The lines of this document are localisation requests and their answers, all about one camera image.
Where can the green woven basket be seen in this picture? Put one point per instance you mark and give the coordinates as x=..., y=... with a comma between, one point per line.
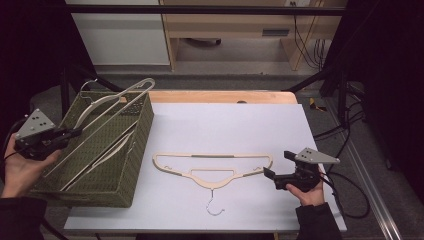
x=100, y=188

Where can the yellow and black clip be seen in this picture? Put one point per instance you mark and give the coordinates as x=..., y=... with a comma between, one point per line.
x=314, y=105

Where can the person's left hand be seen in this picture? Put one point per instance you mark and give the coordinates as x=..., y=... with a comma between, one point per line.
x=23, y=176

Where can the light wooden desk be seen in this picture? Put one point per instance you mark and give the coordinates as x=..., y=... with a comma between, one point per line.
x=226, y=25

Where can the black horizontal frame bar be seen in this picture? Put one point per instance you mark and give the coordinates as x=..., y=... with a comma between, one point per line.
x=200, y=10

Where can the beige clothes hanger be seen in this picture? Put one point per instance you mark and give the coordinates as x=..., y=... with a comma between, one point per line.
x=115, y=149
x=108, y=97
x=213, y=183

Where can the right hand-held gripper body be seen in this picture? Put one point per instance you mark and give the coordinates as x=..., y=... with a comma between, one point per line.
x=303, y=181

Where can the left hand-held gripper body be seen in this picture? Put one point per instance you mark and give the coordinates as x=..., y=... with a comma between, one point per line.
x=36, y=146

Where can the black curtain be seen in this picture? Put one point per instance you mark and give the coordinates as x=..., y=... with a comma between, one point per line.
x=393, y=66
x=30, y=50

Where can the white table cover sheet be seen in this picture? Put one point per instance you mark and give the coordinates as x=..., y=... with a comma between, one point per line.
x=226, y=126

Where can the white cabinet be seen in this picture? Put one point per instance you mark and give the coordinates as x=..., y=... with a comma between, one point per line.
x=123, y=36

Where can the aluminium rail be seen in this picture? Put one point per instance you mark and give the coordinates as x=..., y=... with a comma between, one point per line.
x=376, y=200

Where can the person's right hand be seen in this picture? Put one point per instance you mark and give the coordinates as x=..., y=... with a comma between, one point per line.
x=311, y=197

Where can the black metal stand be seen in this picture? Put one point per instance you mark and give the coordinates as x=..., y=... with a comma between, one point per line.
x=341, y=96
x=65, y=90

